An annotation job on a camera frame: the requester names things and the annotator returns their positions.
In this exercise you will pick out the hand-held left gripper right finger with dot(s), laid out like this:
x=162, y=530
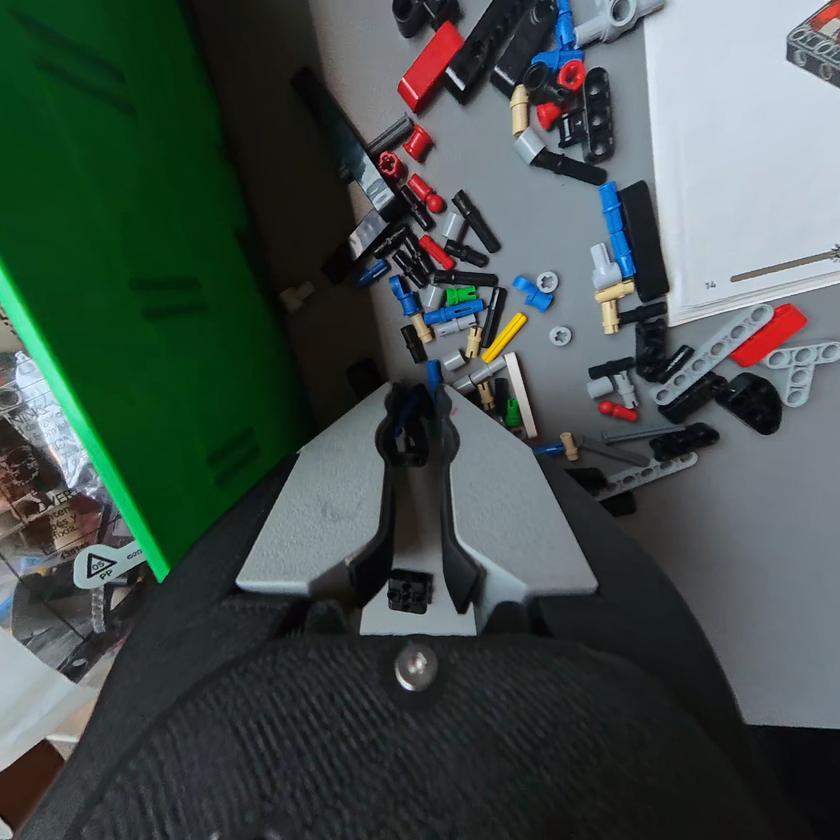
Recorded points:
x=518, y=518

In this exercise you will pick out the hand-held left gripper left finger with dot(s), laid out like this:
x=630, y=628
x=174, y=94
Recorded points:
x=315, y=518

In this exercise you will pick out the small black lego connector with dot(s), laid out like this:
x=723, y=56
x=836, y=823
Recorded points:
x=410, y=590

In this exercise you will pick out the blue lego pin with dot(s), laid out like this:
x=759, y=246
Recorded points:
x=405, y=413

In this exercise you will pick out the pile of lego pieces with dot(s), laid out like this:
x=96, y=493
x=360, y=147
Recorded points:
x=485, y=52

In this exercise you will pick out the lego instruction booklet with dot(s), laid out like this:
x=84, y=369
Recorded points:
x=722, y=164

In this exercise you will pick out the crumpled clear plastic bags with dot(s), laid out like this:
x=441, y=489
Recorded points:
x=46, y=492

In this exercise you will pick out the green object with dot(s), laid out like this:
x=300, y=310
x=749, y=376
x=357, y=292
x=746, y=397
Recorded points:
x=131, y=262

